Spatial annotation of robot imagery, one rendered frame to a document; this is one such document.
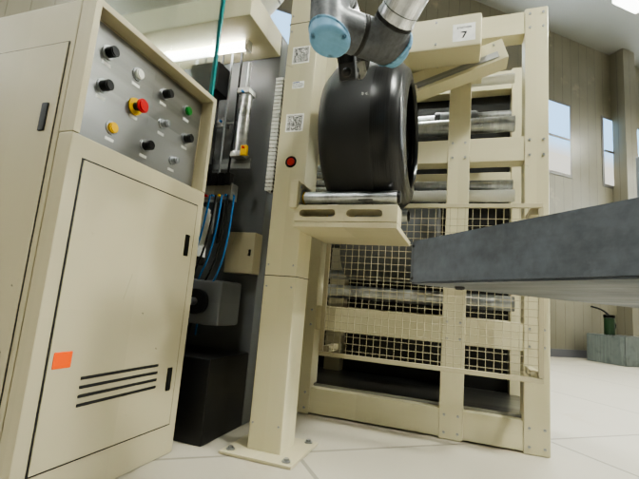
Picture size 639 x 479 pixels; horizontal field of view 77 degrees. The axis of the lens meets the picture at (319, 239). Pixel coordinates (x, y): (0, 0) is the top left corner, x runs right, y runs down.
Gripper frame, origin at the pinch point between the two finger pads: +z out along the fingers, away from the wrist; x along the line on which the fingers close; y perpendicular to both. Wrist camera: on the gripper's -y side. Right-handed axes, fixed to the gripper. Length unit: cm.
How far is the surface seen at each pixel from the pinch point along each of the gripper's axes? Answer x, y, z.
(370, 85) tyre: -1.1, 3.8, 8.5
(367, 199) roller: -0.2, -29.4, 23.6
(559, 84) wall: -181, 406, 580
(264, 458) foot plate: 29, -116, 36
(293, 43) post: 37, 39, 23
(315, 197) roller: 18.5, -28.8, 23.3
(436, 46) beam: -18, 50, 48
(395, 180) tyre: -8.9, -22.7, 23.5
